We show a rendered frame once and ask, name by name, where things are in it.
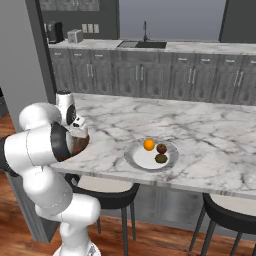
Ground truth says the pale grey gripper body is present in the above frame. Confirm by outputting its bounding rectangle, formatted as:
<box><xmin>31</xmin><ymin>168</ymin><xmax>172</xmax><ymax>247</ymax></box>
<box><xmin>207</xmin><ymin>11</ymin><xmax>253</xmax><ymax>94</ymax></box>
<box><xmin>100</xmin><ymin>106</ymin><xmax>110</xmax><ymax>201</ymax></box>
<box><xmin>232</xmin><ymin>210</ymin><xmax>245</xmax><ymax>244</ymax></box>
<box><xmin>66</xmin><ymin>123</ymin><xmax>90</xmax><ymax>140</ymax></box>

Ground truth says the brown wooden bowl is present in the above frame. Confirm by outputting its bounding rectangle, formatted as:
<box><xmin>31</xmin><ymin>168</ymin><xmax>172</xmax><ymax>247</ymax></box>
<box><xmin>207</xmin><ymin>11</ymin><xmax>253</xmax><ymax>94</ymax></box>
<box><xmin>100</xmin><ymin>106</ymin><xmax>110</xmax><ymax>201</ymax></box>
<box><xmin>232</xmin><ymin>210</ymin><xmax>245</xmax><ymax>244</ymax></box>
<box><xmin>65</xmin><ymin>133</ymin><xmax>91</xmax><ymax>162</ymax></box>

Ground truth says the grey round plate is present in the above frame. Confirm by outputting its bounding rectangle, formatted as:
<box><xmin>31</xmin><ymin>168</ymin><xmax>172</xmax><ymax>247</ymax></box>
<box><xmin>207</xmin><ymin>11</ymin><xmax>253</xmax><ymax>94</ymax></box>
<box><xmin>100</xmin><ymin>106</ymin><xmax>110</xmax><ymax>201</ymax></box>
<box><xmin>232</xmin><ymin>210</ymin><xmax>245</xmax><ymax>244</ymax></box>
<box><xmin>123</xmin><ymin>137</ymin><xmax>180</xmax><ymax>174</ymax></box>

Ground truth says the black stool with cream seat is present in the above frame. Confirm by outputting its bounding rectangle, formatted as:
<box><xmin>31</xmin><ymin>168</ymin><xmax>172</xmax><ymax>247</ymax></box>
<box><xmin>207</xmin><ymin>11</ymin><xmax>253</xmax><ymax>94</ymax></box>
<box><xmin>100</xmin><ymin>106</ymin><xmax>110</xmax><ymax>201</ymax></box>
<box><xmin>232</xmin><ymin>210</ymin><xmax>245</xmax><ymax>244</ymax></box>
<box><xmin>188</xmin><ymin>192</ymin><xmax>256</xmax><ymax>256</ymax></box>
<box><xmin>64</xmin><ymin>173</ymin><xmax>141</xmax><ymax>256</ymax></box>

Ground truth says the orange fruit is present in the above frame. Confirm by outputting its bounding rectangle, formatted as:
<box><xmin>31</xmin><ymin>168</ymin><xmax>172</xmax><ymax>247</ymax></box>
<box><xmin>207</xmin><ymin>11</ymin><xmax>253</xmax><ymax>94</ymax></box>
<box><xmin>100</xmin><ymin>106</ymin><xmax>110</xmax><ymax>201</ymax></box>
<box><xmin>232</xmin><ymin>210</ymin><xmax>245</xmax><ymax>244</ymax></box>
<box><xmin>143</xmin><ymin>138</ymin><xmax>156</xmax><ymax>152</ymax></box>

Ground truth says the red-brown apple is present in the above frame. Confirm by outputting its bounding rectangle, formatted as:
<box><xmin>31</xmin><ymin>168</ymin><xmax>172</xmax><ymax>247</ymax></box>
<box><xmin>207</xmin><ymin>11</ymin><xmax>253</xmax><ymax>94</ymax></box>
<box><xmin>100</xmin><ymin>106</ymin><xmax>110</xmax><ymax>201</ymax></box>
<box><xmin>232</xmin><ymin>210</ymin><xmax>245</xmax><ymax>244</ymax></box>
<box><xmin>156</xmin><ymin>143</ymin><xmax>168</xmax><ymax>155</ymax></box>

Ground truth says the brown kiwi fruit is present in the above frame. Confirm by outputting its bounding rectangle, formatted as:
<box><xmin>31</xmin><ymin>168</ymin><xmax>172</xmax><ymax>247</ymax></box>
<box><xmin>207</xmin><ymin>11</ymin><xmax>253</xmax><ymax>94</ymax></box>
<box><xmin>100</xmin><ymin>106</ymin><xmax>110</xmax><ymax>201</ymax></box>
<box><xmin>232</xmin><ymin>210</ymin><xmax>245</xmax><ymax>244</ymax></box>
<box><xmin>154</xmin><ymin>153</ymin><xmax>169</xmax><ymax>164</ymax></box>

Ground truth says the silver toaster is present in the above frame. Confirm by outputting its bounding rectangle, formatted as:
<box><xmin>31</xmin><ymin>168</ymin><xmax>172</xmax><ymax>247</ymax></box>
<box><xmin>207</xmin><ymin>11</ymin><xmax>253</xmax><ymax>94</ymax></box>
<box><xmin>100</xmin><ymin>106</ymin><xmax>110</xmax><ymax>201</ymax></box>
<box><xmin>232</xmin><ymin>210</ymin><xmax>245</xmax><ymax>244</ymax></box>
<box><xmin>66</xmin><ymin>28</ymin><xmax>85</xmax><ymax>45</ymax></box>

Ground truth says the grey base cupboard run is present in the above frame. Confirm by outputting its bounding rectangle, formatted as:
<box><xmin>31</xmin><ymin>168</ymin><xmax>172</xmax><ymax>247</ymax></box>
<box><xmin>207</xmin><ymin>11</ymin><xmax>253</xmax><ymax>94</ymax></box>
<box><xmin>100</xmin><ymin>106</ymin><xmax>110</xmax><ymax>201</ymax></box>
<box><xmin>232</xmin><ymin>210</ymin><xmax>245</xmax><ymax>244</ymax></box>
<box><xmin>49</xmin><ymin>47</ymin><xmax>256</xmax><ymax>107</ymax></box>

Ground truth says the black coffee machine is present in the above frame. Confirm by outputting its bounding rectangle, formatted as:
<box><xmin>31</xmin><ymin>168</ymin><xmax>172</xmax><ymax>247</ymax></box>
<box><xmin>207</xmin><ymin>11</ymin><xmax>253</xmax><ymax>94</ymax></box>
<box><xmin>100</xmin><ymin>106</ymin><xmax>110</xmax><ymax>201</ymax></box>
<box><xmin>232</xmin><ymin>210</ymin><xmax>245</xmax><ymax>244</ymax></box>
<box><xmin>44</xmin><ymin>21</ymin><xmax>65</xmax><ymax>44</ymax></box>

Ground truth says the dark sink basin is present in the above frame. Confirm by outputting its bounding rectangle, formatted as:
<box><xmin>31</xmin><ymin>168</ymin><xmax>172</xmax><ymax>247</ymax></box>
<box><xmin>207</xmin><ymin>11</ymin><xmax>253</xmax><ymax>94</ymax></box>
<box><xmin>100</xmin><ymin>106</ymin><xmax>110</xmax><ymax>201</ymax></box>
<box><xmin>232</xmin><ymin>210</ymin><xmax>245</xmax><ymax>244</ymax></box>
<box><xmin>116</xmin><ymin>40</ymin><xmax>168</xmax><ymax>50</ymax></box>

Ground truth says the grey island cupboard panel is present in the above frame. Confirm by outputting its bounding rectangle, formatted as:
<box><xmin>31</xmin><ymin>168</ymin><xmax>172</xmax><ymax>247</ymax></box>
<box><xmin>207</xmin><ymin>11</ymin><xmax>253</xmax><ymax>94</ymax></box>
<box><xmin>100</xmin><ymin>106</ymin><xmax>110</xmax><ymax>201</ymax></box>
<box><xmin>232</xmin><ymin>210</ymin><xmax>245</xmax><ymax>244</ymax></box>
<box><xmin>99</xmin><ymin>183</ymin><xmax>209</xmax><ymax>233</ymax></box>

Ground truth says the black tap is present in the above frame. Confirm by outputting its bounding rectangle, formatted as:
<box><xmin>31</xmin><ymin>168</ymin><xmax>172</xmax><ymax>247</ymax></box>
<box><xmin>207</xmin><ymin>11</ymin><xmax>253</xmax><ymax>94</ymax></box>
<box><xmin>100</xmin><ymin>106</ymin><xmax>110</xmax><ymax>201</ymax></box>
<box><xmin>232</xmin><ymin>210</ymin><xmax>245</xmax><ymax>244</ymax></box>
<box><xmin>142</xmin><ymin>20</ymin><xmax>150</xmax><ymax>43</ymax></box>

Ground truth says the dark tall cupboard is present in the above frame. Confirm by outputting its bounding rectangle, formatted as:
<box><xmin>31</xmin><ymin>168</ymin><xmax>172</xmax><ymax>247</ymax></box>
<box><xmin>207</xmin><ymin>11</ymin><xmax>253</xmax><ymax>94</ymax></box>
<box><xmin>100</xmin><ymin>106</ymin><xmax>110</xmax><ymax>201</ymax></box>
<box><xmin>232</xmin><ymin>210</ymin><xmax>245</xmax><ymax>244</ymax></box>
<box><xmin>218</xmin><ymin>0</ymin><xmax>256</xmax><ymax>44</ymax></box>

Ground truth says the grey wall cupboard run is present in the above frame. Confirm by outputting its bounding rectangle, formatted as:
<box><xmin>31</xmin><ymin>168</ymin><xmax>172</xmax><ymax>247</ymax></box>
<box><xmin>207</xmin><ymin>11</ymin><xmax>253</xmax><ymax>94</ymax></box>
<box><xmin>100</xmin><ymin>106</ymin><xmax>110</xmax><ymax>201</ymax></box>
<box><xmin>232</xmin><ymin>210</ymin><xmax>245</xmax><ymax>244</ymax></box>
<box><xmin>38</xmin><ymin>0</ymin><xmax>101</xmax><ymax>12</ymax></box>

